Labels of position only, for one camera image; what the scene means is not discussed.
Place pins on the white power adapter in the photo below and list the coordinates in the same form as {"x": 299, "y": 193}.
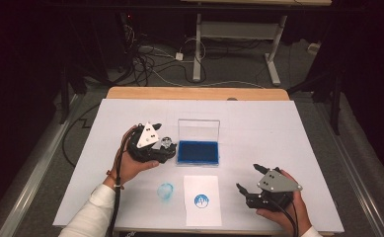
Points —
{"x": 179, "y": 56}

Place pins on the black round stamp cap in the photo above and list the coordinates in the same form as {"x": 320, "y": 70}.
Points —
{"x": 171, "y": 152}

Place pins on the aluminium floor rail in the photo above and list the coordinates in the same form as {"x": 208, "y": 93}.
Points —
{"x": 31, "y": 179}
{"x": 354, "y": 184}

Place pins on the grey table grommet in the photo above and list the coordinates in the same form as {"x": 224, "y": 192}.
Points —
{"x": 232, "y": 98}

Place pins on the desk with white metal legs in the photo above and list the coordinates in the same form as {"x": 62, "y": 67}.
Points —
{"x": 197, "y": 49}

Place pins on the white paper sheet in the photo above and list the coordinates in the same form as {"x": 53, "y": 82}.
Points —
{"x": 202, "y": 186}

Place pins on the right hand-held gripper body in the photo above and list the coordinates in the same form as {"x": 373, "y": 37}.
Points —
{"x": 275, "y": 182}

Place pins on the white table cover board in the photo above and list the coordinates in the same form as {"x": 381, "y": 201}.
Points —
{"x": 262, "y": 138}

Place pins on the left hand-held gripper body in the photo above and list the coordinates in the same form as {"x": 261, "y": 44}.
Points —
{"x": 146, "y": 138}

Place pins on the person's left hand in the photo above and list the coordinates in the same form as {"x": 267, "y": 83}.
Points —
{"x": 127, "y": 168}

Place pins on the clear blue stamp cap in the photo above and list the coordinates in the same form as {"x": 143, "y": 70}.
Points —
{"x": 165, "y": 191}

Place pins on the blue ink pad clear lid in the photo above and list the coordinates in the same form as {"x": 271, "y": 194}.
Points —
{"x": 197, "y": 153}

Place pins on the person's right hand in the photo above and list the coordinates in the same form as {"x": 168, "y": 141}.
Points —
{"x": 298, "y": 223}

